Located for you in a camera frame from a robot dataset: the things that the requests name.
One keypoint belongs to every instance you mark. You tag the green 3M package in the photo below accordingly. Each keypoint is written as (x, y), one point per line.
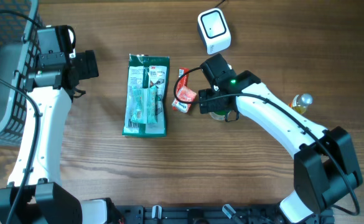
(147, 72)

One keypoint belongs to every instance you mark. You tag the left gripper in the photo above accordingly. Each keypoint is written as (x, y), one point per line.
(86, 68)

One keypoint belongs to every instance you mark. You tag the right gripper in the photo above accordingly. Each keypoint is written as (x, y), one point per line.
(210, 106)

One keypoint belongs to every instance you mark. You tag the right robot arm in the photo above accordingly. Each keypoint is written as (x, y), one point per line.
(325, 162)

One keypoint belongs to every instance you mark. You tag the white barcode scanner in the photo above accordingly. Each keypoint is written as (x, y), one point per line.
(213, 30)

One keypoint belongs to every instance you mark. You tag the teal snack packet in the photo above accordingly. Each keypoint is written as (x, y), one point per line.
(145, 105)

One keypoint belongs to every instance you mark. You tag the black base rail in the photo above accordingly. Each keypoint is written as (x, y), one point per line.
(261, 214)

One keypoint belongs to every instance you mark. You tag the green lidded jar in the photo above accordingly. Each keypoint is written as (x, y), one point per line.
(219, 115)

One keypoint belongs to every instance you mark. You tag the yellow dish soap bottle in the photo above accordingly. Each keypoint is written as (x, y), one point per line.
(300, 103)

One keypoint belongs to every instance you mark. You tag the orange jar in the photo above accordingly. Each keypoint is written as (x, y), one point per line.
(186, 95)

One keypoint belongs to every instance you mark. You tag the grey plastic mesh basket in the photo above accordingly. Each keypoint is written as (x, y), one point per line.
(19, 46)

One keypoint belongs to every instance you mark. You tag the red stick sachet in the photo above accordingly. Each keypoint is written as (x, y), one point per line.
(183, 80)

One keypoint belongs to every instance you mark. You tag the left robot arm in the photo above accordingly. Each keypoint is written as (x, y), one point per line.
(33, 193)

